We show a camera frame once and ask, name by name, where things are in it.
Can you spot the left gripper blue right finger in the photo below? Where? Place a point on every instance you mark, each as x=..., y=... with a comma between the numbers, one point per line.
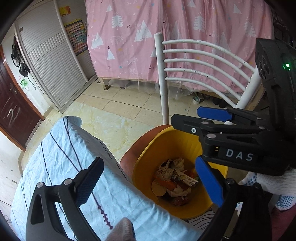
x=210, y=179

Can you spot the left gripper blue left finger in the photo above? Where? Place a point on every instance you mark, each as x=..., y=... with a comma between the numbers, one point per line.
x=86, y=180

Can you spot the yellow trash bin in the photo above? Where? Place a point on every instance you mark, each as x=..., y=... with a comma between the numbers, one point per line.
x=165, y=173

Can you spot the white gloved right hand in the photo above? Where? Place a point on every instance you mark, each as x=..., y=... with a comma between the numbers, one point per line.
x=282, y=186

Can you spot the white gloved left hand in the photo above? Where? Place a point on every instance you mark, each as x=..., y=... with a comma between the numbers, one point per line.
x=123, y=231

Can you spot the light blue bed sheet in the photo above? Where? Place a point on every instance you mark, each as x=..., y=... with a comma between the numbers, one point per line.
x=74, y=189

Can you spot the dark brown door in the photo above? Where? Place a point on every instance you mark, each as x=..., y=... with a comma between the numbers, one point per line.
x=19, y=117

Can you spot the white slatted wardrobe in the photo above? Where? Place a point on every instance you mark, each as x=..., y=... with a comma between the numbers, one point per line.
x=44, y=43

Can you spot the black hanging bags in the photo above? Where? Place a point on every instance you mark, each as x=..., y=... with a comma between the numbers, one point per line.
x=18, y=60

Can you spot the pink tree-print curtain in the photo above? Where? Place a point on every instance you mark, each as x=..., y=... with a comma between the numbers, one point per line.
x=221, y=35

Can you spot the colourful wall chart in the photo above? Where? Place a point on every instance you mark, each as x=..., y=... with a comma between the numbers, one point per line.
x=76, y=33

